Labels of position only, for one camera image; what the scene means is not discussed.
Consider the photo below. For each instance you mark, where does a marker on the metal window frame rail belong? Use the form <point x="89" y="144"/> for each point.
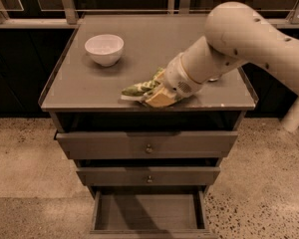
<point x="33" y="23"/>

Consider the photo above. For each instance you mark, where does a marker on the green jalapeno chip bag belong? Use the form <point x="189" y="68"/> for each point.
<point x="140" y="91"/>

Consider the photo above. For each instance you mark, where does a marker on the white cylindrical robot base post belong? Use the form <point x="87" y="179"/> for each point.
<point x="291" y="120"/>

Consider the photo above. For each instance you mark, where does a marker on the grey top drawer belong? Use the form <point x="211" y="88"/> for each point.
<point x="137" y="145"/>

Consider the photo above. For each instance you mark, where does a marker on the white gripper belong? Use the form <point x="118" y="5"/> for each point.
<point x="175" y="77"/>

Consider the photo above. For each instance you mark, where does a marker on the grey middle drawer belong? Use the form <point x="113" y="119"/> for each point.
<point x="141" y="176"/>

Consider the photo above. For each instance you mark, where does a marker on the grey bottom drawer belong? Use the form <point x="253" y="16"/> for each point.
<point x="149" y="215"/>

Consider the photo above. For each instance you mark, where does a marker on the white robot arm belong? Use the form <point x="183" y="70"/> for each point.
<point x="234" y="35"/>

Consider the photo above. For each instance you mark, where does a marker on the grey drawer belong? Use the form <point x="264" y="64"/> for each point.
<point x="149" y="215"/>
<point x="141" y="176"/>
<point x="137" y="145"/>

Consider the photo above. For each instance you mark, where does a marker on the white ceramic bowl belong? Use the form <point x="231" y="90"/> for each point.
<point x="105" y="49"/>

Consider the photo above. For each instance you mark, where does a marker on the green soda can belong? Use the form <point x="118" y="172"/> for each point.
<point x="214" y="79"/>

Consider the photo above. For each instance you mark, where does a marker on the grey drawer cabinet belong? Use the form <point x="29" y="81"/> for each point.
<point x="82" y="95"/>

